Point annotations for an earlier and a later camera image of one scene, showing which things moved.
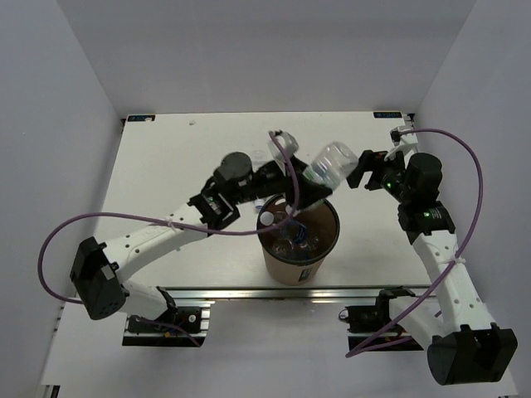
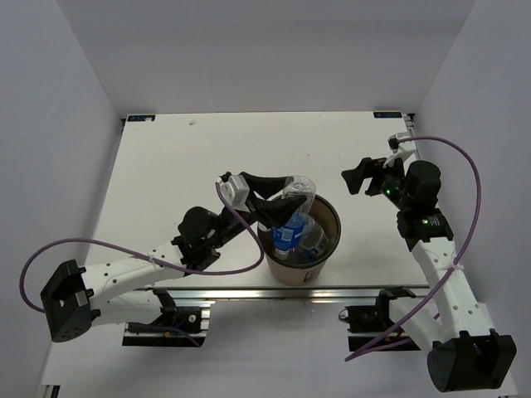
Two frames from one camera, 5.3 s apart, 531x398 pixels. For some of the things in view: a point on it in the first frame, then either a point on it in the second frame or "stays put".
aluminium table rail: x=274 y=295 stays put
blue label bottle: x=260 y=159 → x=287 y=235
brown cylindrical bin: x=294 y=245 stays put
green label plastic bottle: x=333 y=163 → x=311 y=236
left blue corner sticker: x=144 y=118 stays put
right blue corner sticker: x=387 y=114 stays put
